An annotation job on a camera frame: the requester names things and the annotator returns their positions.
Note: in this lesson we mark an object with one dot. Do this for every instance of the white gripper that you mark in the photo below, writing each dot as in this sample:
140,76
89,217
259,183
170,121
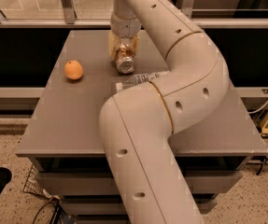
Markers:
124,26

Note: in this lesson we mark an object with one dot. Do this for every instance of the orange soda can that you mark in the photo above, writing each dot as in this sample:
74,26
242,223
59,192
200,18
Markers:
124,59

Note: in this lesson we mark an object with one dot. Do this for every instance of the clear plastic water bottle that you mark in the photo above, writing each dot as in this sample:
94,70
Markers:
138,79

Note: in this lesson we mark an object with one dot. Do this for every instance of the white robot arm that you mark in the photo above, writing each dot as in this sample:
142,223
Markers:
136,124

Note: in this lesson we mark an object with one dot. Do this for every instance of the orange fruit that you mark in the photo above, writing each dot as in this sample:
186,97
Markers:
73,70

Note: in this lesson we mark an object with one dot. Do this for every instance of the grey drawer cabinet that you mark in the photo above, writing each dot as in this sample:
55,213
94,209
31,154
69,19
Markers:
63,135

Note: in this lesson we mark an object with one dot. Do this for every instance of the metal glass railing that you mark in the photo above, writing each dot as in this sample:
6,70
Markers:
84,13

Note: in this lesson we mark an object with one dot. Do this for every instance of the top grey drawer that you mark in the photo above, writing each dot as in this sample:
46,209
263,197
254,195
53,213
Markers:
81,184

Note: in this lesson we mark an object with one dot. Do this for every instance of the grey drawer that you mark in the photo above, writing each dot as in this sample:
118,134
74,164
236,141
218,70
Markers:
94,205
81,184

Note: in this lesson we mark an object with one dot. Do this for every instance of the wire mesh basket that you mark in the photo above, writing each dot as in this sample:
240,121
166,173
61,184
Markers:
32,187

